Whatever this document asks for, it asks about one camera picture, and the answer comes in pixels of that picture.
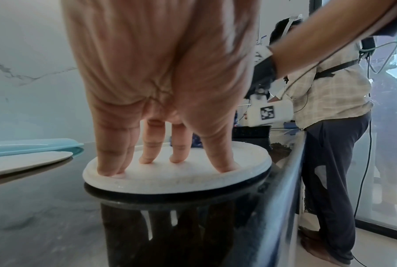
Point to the person's left hand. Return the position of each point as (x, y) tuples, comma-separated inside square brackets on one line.
[(159, 52)]

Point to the blue striped cloth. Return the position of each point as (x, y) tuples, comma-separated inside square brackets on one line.
[(196, 141)]

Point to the speckled white plate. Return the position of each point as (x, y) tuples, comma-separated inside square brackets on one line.
[(20, 162), (178, 180)]

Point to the teal plate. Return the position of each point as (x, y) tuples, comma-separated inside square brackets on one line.
[(27, 147)]

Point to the person's right forearm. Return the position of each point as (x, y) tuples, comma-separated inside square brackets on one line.
[(330, 31)]

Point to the black plastic tray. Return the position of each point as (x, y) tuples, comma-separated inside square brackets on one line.
[(251, 136)]

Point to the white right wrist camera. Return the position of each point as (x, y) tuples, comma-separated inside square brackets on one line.
[(271, 112)]

